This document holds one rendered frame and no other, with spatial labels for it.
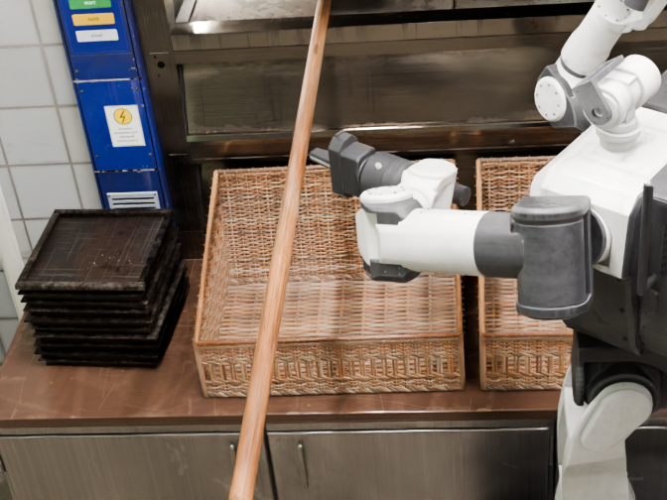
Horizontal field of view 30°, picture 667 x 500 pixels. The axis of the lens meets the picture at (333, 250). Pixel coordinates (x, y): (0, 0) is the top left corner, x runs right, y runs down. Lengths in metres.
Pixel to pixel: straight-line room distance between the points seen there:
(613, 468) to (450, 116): 0.96
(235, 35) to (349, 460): 0.94
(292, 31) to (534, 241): 1.19
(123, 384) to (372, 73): 0.86
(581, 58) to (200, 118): 1.01
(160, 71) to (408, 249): 1.18
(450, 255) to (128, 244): 1.19
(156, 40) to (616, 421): 1.32
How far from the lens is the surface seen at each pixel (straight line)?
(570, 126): 2.14
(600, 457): 2.09
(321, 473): 2.72
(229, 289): 2.92
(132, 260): 2.70
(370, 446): 2.65
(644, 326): 1.85
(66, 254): 2.77
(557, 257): 1.64
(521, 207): 1.64
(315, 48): 2.54
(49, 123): 2.92
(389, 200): 1.80
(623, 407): 2.00
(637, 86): 1.78
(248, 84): 2.79
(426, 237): 1.72
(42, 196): 3.04
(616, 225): 1.72
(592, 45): 2.12
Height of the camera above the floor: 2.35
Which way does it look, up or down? 36 degrees down
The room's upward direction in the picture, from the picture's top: 6 degrees counter-clockwise
